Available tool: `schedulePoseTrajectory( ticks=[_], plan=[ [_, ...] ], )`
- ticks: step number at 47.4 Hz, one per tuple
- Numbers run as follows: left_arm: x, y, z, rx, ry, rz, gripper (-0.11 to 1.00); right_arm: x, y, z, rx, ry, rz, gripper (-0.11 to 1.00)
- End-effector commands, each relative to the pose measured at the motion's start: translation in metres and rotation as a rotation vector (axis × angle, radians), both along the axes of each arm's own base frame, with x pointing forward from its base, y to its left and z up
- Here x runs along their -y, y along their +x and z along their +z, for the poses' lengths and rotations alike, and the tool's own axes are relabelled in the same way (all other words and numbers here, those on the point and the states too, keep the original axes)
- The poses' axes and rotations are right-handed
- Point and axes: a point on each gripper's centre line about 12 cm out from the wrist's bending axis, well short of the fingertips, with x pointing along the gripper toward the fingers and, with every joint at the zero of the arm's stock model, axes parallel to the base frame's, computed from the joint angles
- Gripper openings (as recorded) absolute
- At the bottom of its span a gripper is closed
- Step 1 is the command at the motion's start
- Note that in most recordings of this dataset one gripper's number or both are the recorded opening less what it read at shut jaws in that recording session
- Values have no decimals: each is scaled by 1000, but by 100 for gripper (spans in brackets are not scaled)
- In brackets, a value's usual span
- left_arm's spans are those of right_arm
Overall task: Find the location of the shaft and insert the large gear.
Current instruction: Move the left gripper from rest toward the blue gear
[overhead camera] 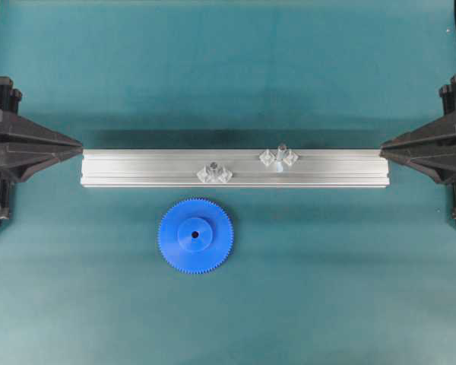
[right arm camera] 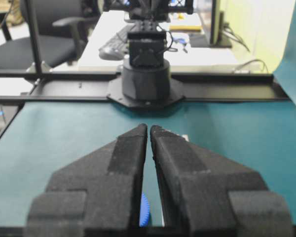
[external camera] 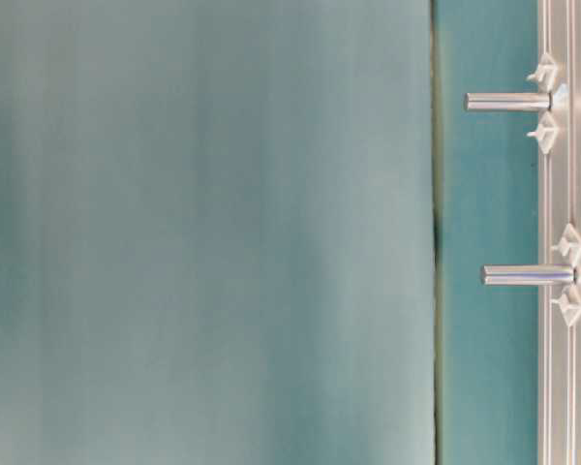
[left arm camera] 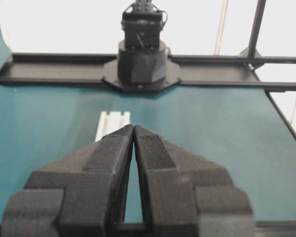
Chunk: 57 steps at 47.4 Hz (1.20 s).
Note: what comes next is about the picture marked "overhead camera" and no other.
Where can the large blue plastic gear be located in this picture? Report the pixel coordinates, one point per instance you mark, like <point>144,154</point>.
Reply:
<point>195,236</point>

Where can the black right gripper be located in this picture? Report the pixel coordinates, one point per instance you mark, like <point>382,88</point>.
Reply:
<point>439,164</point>

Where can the long aluminium extrusion rail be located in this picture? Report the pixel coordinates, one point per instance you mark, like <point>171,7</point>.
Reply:
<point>315,168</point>

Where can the clear bracket with tall shaft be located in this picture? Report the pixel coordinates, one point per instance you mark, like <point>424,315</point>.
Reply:
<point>279,159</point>

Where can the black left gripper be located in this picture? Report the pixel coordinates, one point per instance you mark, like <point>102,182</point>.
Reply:
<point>19,161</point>

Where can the clear bracket with short shaft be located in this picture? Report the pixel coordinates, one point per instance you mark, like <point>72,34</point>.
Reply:
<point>213,173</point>

